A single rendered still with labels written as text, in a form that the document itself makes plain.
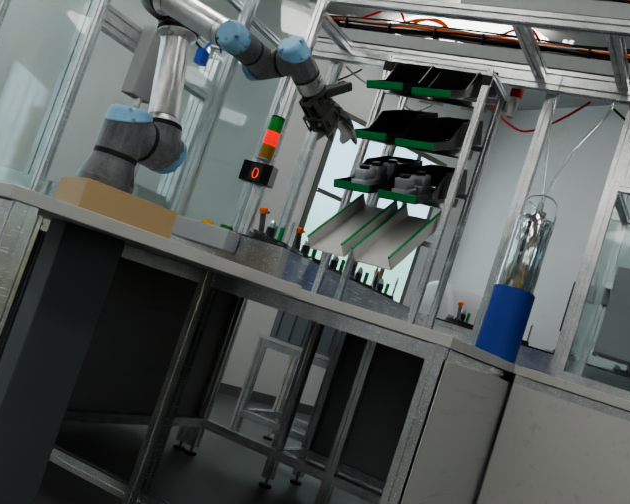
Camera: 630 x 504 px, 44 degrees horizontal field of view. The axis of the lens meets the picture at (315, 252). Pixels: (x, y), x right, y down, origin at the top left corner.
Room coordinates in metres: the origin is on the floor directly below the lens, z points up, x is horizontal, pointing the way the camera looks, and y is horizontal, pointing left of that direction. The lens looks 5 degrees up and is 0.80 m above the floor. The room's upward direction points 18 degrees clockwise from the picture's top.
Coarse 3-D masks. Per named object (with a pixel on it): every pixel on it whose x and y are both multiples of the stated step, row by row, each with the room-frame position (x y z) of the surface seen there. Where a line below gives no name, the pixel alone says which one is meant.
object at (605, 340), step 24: (624, 216) 2.57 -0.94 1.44; (624, 240) 2.56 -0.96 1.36; (600, 264) 2.58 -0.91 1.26; (624, 264) 2.55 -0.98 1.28; (600, 288) 2.57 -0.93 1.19; (624, 288) 2.54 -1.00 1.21; (600, 312) 2.56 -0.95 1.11; (624, 312) 2.53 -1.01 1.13; (576, 336) 2.59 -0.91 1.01; (600, 336) 2.55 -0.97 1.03; (624, 336) 2.52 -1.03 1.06; (576, 360) 2.58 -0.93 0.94; (600, 360) 2.54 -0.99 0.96; (624, 360) 2.51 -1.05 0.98; (624, 384) 2.50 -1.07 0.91
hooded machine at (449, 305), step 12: (432, 288) 6.09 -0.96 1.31; (456, 288) 6.03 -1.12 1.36; (432, 300) 6.05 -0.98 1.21; (444, 300) 5.93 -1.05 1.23; (456, 300) 5.92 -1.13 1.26; (468, 300) 6.01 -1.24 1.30; (480, 300) 6.12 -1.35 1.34; (420, 312) 6.14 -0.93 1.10; (444, 312) 5.89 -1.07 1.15; (456, 312) 5.90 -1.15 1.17; (468, 312) 5.97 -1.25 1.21
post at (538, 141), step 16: (544, 112) 3.23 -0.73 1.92; (544, 128) 3.22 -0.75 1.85; (544, 144) 3.25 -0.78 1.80; (528, 160) 3.23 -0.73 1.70; (528, 176) 3.22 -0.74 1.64; (528, 192) 3.24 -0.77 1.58; (512, 208) 3.23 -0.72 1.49; (512, 224) 3.22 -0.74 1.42; (496, 256) 3.23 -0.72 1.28; (496, 272) 3.23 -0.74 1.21; (480, 304) 3.23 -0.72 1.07; (480, 320) 3.23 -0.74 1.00
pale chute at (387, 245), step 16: (400, 208) 2.36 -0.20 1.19; (384, 224) 2.31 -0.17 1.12; (400, 224) 2.36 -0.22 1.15; (416, 224) 2.34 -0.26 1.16; (432, 224) 2.27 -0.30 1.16; (368, 240) 2.27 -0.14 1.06; (384, 240) 2.30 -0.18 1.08; (400, 240) 2.28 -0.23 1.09; (416, 240) 2.23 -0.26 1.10; (368, 256) 2.24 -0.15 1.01; (384, 256) 2.23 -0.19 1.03; (400, 256) 2.18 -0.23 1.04
